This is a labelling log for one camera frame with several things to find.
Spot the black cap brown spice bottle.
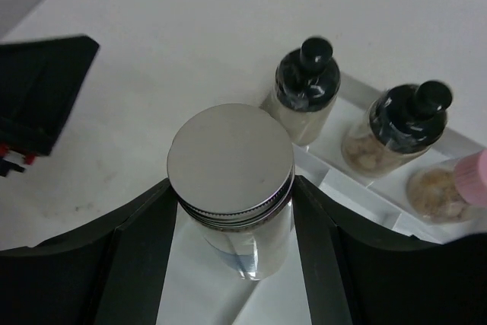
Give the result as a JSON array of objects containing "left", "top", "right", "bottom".
[{"left": 341, "top": 80, "right": 453, "bottom": 178}]

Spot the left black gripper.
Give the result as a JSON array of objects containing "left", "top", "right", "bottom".
[{"left": 1, "top": 34, "right": 100, "bottom": 177}]

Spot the white divided organizer tray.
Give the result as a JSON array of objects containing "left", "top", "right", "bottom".
[{"left": 155, "top": 69, "right": 484, "bottom": 325}]

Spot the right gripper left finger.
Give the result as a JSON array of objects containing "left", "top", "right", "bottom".
[{"left": 1, "top": 180, "right": 177, "bottom": 324}]

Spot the blue label silver lid jar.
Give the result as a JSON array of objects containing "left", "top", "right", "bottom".
[{"left": 167, "top": 104, "right": 295, "bottom": 281}]

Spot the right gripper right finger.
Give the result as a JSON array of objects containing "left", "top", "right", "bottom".
[{"left": 292, "top": 176, "right": 486, "bottom": 324}]

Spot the black cap white spice bottle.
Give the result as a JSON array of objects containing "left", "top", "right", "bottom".
[{"left": 261, "top": 36, "right": 341, "bottom": 146}]

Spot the pink cap spice bottle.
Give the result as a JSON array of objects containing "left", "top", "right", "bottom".
[{"left": 406, "top": 149, "right": 486, "bottom": 224}]

